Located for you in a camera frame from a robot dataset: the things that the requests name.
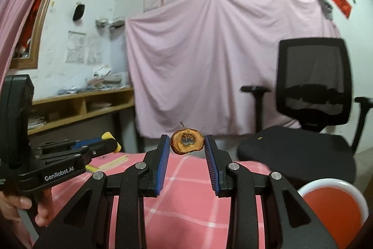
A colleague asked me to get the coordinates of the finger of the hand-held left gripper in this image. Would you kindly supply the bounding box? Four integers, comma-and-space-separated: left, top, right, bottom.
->
38, 137, 103, 151
38, 139, 117, 160

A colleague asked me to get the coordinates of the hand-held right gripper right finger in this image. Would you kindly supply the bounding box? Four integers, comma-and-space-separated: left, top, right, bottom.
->
204, 135, 338, 249

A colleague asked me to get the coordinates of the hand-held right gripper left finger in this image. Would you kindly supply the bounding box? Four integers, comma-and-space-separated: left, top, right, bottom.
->
35, 134, 171, 249

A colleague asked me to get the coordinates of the dried brown apple slice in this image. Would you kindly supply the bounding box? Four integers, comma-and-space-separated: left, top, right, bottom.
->
170, 121, 205, 155

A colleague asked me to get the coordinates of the red bucket with white rim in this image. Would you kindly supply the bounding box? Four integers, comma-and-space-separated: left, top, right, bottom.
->
297, 178, 369, 249

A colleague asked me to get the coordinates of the person's left hand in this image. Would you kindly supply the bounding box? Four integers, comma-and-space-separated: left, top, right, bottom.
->
0, 189, 55, 227

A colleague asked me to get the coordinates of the pink checked blanket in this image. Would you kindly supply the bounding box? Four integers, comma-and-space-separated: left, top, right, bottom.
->
17, 151, 330, 249

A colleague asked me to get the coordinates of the stack of papers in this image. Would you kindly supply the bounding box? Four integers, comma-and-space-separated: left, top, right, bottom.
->
86, 65, 130, 90

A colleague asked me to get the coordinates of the hanging pink sheet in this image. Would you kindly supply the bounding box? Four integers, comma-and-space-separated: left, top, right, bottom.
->
125, 0, 343, 139

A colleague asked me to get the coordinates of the pink curtain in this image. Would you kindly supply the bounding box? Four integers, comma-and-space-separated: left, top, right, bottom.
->
0, 0, 73, 98

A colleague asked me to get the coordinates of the black mesh office chair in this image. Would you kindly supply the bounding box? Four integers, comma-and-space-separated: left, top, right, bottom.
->
237, 37, 373, 189

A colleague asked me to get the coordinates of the wooden wall shelf desk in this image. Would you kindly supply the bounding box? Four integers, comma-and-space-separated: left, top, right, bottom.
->
28, 87, 137, 154

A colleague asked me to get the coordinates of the wooden window frame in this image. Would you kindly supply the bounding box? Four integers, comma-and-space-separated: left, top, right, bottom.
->
9, 0, 63, 69

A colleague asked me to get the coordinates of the printed paper wall sheet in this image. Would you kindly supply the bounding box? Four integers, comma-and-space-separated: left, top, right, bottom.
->
87, 35, 103, 65
66, 31, 87, 64

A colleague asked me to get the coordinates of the silver wall hook rack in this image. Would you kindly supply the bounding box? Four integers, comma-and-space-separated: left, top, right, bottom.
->
96, 17, 126, 31

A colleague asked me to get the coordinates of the black wall hanging object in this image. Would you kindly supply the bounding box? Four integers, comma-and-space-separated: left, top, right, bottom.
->
72, 3, 86, 21

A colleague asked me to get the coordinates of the red paper wall decoration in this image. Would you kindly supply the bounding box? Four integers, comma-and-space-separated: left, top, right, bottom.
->
327, 0, 352, 19

